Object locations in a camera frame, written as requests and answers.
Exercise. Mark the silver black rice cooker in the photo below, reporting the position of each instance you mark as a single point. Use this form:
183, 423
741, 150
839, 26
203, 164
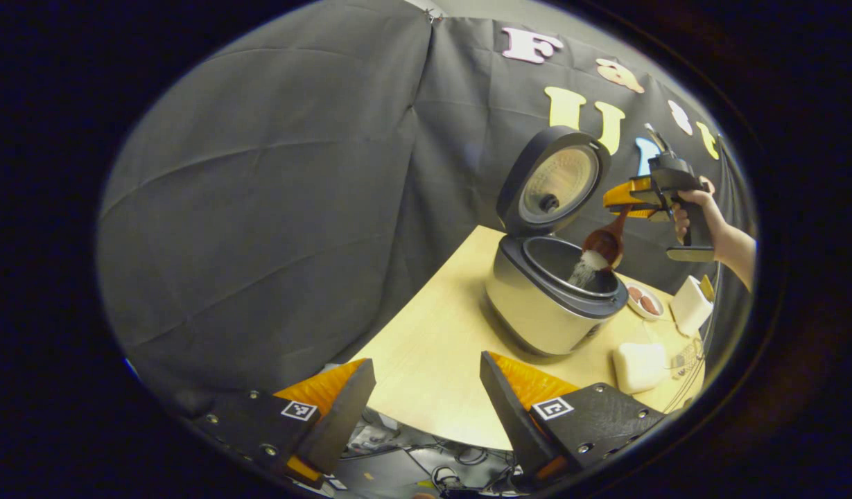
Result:
536, 312

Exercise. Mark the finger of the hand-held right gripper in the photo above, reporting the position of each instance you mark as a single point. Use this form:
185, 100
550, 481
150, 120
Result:
627, 194
647, 212

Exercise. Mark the white toaster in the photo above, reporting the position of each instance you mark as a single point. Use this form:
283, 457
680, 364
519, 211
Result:
689, 308

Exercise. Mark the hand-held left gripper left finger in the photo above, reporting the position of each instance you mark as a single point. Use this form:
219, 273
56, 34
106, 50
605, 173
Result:
342, 416

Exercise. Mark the white round plate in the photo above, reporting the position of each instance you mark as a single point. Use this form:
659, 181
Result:
633, 308

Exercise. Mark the brown toast slice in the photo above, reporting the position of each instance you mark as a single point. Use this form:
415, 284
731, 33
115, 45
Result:
707, 286

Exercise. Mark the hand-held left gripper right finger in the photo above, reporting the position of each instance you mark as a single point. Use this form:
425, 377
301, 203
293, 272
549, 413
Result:
512, 423

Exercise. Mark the brown wooden spoon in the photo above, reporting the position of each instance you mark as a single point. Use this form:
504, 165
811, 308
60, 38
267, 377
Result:
602, 242

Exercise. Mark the clear box of white rice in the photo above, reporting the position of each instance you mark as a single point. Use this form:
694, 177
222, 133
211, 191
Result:
639, 367

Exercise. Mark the red meat slice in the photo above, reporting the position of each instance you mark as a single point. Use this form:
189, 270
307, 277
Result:
650, 305
636, 294

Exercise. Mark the black backdrop cloth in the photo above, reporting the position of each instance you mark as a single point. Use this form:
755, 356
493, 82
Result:
259, 208

